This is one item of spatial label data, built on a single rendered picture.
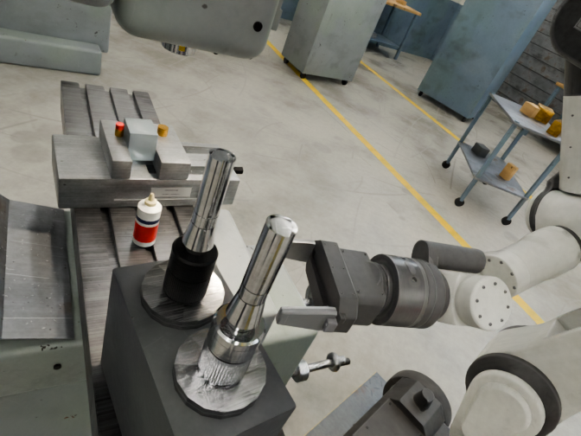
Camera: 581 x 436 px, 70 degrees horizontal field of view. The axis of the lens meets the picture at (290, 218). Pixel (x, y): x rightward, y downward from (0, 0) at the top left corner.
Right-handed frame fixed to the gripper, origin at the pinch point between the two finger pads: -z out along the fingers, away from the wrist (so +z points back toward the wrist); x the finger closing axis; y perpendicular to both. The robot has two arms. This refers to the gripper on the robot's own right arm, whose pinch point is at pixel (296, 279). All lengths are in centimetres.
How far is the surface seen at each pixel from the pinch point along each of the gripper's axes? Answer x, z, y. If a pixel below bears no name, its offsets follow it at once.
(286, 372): -25, 24, 60
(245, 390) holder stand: 11.6, -6.2, 3.3
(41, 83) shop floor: -274, -96, 116
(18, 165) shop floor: -173, -81, 116
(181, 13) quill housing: -20.3, -17.0, -19.2
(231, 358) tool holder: 11.4, -8.7, -1.4
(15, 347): -10.2, -32.2, 31.3
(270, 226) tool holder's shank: 9.3, -9.1, -14.6
